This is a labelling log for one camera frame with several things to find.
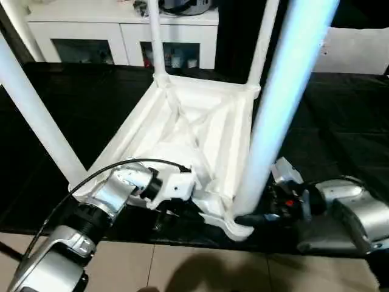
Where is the white glass-door cabinet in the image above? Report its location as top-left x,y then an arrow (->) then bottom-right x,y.
26,0 -> 219,69

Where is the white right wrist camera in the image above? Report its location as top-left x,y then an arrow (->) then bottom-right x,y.
272,156 -> 311,223

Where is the black metal frame bar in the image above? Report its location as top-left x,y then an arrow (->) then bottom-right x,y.
0,240 -> 24,259

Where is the black furniture with yellow label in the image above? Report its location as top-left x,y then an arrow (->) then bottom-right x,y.
217,0 -> 389,74

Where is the grey round cooker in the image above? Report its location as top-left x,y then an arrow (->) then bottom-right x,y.
159,0 -> 212,16

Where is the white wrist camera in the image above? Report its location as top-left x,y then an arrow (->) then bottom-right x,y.
145,170 -> 196,210
272,156 -> 311,223

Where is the grey cushion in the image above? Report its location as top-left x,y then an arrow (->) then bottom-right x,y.
312,27 -> 389,75

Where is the black work mat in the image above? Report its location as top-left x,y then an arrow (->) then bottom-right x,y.
0,60 -> 389,256

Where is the white plastic table top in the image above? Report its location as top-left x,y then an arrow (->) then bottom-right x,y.
68,71 -> 262,243

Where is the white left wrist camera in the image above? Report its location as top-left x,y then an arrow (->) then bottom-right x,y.
145,170 -> 196,210

